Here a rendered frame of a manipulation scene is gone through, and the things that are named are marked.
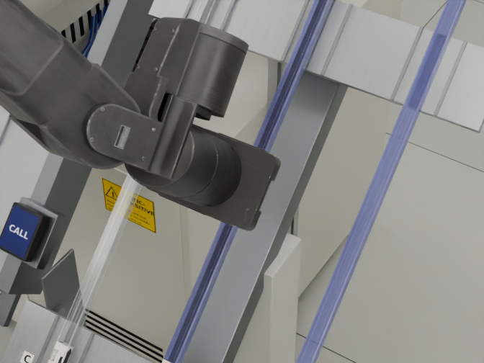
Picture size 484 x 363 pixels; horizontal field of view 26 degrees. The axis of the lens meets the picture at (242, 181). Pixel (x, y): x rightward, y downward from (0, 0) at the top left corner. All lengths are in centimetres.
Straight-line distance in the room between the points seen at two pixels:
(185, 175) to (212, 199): 8
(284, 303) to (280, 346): 7
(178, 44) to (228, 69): 4
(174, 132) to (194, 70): 5
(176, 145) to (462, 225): 150
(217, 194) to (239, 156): 4
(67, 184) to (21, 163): 6
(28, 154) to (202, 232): 39
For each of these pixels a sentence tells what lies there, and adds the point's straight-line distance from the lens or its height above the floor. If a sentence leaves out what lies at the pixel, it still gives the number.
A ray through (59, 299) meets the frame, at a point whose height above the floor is 71.
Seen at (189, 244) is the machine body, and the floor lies 50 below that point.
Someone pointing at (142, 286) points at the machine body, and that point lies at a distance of 159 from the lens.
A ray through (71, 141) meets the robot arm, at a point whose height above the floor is 110.
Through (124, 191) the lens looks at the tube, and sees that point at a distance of 99.
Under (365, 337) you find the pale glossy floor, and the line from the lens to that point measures 199.
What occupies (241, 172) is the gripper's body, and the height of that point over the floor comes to 98.
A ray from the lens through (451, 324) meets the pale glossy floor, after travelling 204.
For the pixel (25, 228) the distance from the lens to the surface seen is 108.
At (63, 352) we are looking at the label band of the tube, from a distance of 100.
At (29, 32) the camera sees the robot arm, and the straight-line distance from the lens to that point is 70.
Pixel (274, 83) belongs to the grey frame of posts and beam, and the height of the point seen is 66.
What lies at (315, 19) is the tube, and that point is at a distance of 96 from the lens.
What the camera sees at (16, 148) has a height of 81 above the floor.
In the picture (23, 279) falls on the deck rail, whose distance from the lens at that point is 114.
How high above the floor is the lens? 157
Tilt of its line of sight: 44 degrees down
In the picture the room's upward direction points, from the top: straight up
